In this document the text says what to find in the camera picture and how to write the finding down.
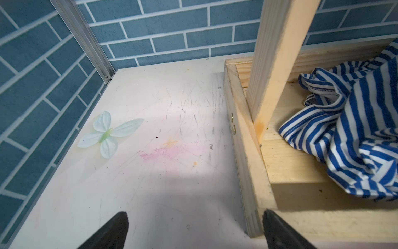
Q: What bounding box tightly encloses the wooden clothes rack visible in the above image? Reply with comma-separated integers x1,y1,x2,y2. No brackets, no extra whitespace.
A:
224,1,398,243

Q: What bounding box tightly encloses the blue white striped tank top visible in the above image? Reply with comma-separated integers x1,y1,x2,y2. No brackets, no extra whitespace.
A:
278,40,398,201

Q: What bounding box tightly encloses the aluminium corner post left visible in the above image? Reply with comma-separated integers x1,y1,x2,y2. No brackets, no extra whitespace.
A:
50,0,115,84

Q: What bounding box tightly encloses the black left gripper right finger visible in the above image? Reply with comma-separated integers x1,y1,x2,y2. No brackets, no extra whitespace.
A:
263,209,316,249

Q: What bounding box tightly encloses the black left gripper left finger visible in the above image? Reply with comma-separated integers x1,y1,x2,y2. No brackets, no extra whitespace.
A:
78,212,129,249

